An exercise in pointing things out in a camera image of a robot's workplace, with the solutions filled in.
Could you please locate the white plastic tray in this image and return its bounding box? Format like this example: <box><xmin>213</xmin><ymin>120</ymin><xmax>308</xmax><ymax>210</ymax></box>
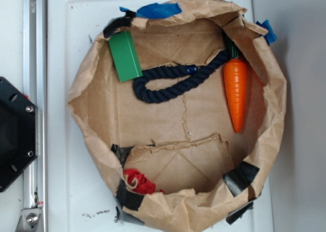
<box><xmin>46</xmin><ymin>0</ymin><xmax>275</xmax><ymax>232</ymax></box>

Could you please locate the brown paper bag container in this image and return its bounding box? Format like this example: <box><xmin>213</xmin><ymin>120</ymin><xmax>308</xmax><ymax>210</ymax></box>
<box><xmin>67</xmin><ymin>0</ymin><xmax>287</xmax><ymax>231</ymax></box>

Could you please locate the metal corner bracket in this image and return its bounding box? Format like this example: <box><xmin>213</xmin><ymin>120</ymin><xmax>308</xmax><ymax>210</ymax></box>
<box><xmin>15</xmin><ymin>208</ymin><xmax>42</xmax><ymax>232</ymax></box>

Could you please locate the dark blue rope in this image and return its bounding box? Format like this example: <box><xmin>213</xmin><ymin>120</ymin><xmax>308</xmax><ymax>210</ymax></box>
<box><xmin>132</xmin><ymin>49</ymin><xmax>231</xmax><ymax>104</ymax></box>

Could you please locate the orange toy carrot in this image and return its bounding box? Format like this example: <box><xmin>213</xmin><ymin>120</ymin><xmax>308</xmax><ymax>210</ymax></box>
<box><xmin>223</xmin><ymin>37</ymin><xmax>247</xmax><ymax>133</ymax></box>

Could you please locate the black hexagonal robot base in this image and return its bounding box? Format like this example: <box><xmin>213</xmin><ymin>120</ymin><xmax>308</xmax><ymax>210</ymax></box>
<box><xmin>0</xmin><ymin>77</ymin><xmax>37</xmax><ymax>192</ymax></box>

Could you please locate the green rectangular block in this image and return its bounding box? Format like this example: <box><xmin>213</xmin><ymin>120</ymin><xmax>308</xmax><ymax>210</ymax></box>
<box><xmin>108</xmin><ymin>31</ymin><xmax>143</xmax><ymax>82</ymax></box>

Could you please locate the red crumpled cloth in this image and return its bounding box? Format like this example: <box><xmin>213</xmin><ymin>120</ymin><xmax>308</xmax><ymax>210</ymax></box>
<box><xmin>123</xmin><ymin>168</ymin><xmax>157</xmax><ymax>195</ymax></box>

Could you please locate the aluminium extrusion rail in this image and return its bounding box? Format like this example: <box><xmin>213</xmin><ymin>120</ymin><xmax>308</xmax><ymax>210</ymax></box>
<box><xmin>23</xmin><ymin>0</ymin><xmax>48</xmax><ymax>231</ymax></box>

